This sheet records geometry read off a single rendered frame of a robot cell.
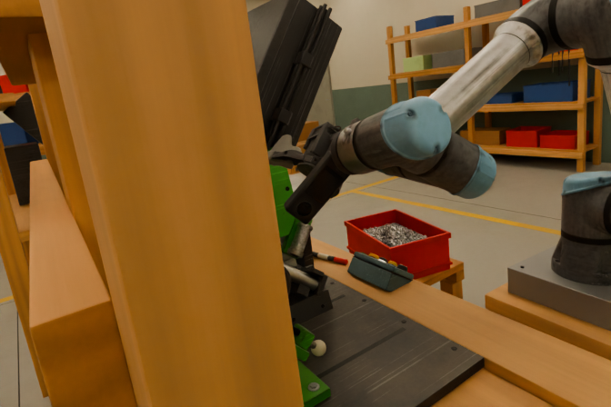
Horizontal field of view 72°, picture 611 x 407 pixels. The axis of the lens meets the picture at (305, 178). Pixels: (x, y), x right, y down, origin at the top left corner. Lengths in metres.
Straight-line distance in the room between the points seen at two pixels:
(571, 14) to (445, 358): 0.62
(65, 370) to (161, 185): 0.17
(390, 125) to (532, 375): 0.50
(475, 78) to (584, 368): 0.51
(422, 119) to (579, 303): 0.68
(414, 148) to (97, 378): 0.38
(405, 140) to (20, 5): 0.42
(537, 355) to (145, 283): 0.75
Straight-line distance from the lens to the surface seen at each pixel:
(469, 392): 0.82
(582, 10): 0.83
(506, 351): 0.88
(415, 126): 0.50
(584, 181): 1.06
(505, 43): 0.84
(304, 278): 0.97
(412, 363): 0.84
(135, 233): 0.22
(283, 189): 0.99
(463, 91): 0.76
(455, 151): 0.57
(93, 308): 0.33
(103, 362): 0.35
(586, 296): 1.07
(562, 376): 0.85
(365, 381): 0.80
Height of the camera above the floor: 1.40
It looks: 12 degrees down
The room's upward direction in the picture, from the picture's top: 7 degrees counter-clockwise
